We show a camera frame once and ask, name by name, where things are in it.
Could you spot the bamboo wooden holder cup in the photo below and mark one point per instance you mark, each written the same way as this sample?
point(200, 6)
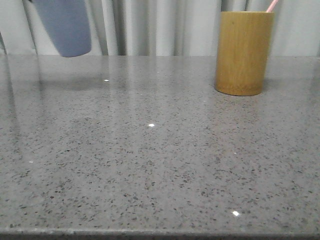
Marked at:
point(242, 53)

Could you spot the blue plastic cup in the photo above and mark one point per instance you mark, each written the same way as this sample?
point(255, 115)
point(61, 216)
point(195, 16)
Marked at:
point(67, 25)

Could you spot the grey curtain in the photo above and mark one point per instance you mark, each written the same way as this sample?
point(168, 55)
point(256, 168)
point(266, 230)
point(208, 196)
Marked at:
point(162, 27)

